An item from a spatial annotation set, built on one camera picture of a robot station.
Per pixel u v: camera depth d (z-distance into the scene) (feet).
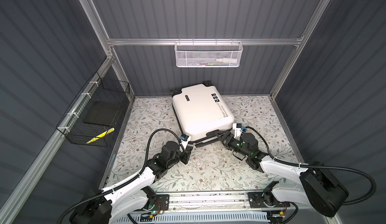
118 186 1.52
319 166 1.53
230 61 2.84
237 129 2.55
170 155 2.02
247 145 2.11
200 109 2.88
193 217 2.32
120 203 1.48
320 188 1.39
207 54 3.66
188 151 2.37
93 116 2.37
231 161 2.84
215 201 2.47
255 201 2.41
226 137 2.40
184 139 2.28
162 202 2.38
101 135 2.15
